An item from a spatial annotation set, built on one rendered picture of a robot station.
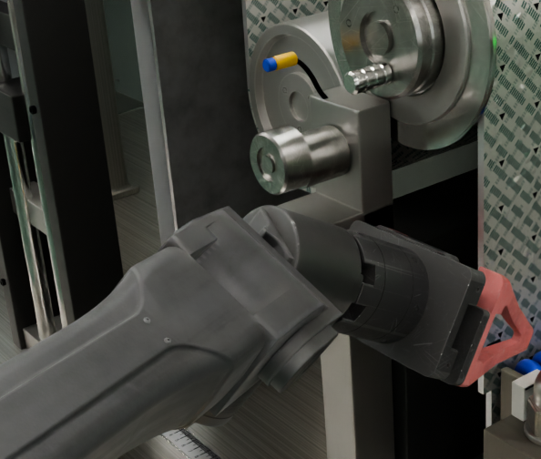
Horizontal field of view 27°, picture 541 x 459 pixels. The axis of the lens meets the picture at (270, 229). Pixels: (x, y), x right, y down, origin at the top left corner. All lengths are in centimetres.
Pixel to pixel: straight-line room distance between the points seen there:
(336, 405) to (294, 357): 30
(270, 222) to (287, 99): 25
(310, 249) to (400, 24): 16
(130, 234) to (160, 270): 83
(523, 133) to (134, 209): 76
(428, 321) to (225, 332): 19
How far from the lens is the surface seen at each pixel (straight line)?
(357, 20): 70
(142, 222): 135
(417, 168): 127
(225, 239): 53
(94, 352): 44
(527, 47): 69
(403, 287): 63
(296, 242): 58
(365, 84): 67
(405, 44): 67
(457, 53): 67
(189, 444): 94
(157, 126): 103
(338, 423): 82
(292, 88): 82
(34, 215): 101
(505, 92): 68
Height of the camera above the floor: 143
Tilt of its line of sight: 24 degrees down
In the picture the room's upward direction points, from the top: 5 degrees counter-clockwise
